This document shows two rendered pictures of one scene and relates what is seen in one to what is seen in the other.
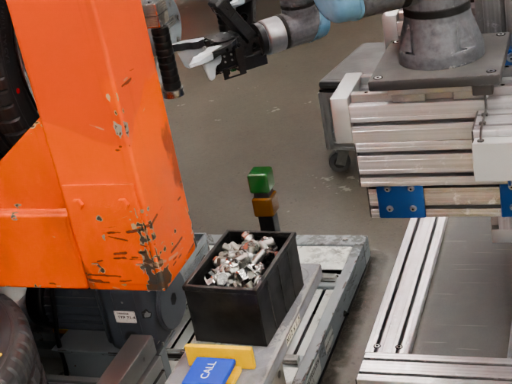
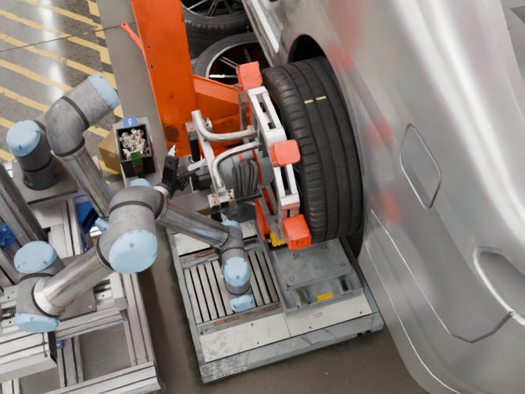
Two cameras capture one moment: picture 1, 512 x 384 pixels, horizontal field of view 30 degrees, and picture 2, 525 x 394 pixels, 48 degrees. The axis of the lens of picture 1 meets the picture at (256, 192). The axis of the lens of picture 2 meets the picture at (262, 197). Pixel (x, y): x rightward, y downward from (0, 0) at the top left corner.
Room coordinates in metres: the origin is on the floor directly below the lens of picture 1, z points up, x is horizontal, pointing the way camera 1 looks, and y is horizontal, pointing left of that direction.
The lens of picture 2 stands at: (3.18, -0.56, 2.52)
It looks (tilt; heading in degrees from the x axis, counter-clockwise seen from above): 55 degrees down; 142
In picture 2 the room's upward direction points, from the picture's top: 2 degrees counter-clockwise
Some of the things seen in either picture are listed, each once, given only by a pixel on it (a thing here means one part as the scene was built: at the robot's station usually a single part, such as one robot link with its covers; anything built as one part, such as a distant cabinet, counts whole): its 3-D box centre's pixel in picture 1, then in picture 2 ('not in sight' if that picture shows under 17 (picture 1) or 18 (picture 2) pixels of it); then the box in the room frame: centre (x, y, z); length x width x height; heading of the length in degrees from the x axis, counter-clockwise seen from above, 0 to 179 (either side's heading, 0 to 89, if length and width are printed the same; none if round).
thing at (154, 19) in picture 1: (142, 13); (199, 128); (1.90, 0.16, 0.93); 0.09 x 0.05 x 0.05; 67
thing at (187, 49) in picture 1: (186, 55); (199, 169); (1.96, 0.09, 0.81); 0.09 x 0.03 x 0.06; 76
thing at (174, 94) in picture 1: (166, 59); (194, 148); (1.89, 0.13, 0.83); 0.04 x 0.04 x 0.16
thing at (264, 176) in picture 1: (260, 180); (136, 158); (1.63, -0.01, 0.64); 0.04 x 0.04 x 0.04; 67
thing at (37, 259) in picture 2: not in sight; (39, 266); (2.08, -0.56, 0.98); 0.13 x 0.12 x 0.14; 150
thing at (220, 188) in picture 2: not in sight; (239, 159); (2.18, 0.13, 1.03); 0.19 x 0.18 x 0.11; 67
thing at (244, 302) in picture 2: not in sight; (238, 291); (2.47, -0.12, 0.86); 0.11 x 0.08 x 0.09; 157
